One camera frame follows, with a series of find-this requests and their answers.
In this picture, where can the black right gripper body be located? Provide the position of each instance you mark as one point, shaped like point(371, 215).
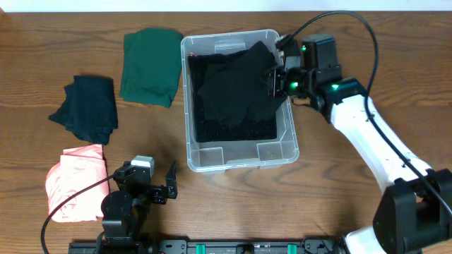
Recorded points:
point(276, 82)

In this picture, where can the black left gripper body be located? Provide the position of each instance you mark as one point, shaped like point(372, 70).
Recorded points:
point(159, 192)

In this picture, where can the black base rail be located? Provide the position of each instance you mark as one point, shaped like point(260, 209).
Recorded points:
point(306, 246)

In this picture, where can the folded green cloth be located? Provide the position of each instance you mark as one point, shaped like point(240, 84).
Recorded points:
point(152, 66)

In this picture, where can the folded pink cloth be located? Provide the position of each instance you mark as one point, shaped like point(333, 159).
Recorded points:
point(77, 169)

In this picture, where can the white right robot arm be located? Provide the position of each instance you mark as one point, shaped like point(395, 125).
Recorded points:
point(415, 208)

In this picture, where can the clear plastic storage bin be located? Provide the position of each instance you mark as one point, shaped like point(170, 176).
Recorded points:
point(219, 156)

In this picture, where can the black cloth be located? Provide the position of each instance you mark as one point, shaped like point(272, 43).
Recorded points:
point(235, 89)

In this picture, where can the black sparkly towel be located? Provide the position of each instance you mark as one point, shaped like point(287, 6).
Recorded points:
point(211, 130)

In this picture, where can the folded dark navy cloth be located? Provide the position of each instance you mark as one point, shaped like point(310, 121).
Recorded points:
point(89, 110)

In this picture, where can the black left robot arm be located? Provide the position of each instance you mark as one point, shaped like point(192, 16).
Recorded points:
point(126, 210)

